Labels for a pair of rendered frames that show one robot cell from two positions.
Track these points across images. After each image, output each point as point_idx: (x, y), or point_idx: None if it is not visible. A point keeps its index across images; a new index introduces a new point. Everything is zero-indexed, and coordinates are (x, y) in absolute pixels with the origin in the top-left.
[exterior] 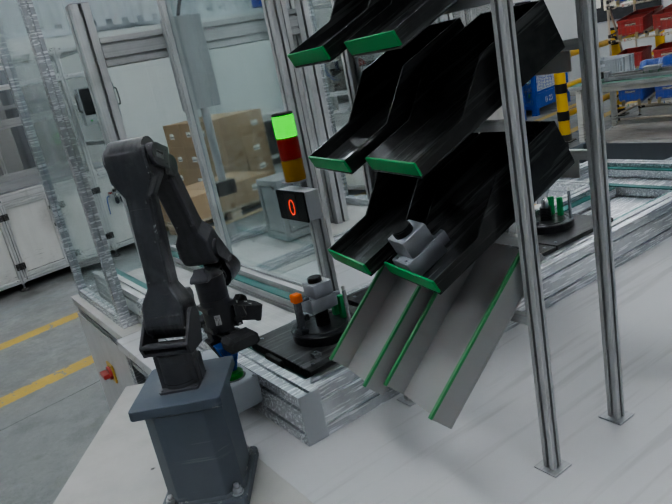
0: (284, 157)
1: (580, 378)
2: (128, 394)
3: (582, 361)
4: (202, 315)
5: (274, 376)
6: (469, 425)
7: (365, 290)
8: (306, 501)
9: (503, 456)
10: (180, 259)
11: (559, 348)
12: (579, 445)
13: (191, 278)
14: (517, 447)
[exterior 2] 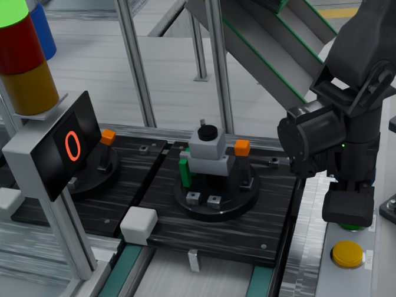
0: (42, 51)
1: (162, 99)
2: None
3: (137, 105)
4: (350, 204)
5: (323, 184)
6: (248, 120)
7: (83, 221)
8: (389, 150)
9: (270, 96)
10: (393, 79)
11: (118, 120)
12: (240, 79)
13: (392, 86)
14: (257, 95)
